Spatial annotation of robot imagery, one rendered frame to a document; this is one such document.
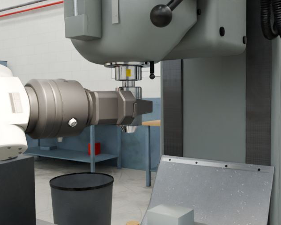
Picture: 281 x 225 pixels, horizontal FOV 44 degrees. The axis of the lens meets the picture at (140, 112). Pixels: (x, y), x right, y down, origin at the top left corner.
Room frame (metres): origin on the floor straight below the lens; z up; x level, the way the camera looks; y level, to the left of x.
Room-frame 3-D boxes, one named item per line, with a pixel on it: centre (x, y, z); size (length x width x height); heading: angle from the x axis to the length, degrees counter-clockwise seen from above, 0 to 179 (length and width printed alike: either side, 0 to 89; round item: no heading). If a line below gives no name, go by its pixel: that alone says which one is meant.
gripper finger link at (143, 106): (0.59, 0.00, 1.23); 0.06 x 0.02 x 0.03; 130
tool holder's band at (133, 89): (0.62, 0.02, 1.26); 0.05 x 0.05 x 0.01
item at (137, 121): (0.62, 0.02, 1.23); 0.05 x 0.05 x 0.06
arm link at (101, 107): (0.56, 0.09, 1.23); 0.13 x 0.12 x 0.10; 40
